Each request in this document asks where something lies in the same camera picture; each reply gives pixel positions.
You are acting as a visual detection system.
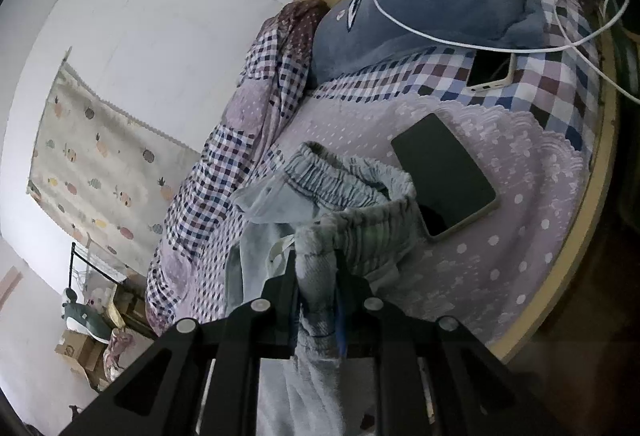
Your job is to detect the pineapple print curtain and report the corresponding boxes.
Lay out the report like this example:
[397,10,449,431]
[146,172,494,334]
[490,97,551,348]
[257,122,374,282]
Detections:
[28,61,200,276]

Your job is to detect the light grey sweatpants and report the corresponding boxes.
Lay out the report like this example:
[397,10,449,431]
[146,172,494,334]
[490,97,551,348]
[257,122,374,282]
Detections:
[224,142,421,435]

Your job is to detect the white charging cable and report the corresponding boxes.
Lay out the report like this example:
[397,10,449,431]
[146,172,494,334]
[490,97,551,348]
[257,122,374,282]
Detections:
[369,0,640,105]

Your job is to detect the wooden bed frame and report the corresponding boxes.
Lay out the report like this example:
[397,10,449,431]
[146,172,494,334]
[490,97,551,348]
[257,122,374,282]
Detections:
[325,0,618,362]

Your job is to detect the white-cased smartphone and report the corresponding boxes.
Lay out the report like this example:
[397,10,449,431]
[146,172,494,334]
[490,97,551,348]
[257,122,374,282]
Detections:
[466,50,516,92]

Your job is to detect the brown cardboard box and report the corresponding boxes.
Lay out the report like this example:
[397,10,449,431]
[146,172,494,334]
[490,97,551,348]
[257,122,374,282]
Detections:
[54,330,105,371]

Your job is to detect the small-check plaid quilt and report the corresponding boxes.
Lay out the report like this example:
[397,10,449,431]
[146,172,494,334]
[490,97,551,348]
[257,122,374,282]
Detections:
[145,0,329,334]

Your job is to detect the large black tablet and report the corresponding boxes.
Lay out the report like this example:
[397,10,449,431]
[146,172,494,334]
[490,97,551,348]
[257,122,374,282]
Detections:
[390,113,499,241]

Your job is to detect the black metal clothes rack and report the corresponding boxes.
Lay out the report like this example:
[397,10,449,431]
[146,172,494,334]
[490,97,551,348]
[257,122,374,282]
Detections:
[68,241,155,338]

